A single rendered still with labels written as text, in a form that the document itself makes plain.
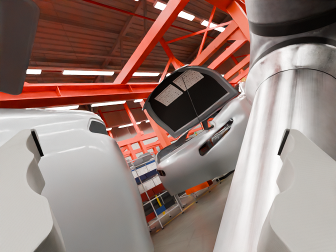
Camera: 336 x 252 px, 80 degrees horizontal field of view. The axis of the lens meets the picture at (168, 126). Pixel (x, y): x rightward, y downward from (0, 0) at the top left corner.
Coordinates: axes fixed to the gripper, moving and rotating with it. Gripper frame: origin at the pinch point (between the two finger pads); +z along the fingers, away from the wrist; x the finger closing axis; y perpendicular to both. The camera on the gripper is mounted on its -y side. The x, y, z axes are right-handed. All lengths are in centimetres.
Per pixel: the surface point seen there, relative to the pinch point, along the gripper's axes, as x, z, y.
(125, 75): -75, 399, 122
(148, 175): -37, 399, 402
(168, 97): 12, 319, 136
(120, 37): -179, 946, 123
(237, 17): 118, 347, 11
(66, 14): -334, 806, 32
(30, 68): -299, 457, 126
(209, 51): 84, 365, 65
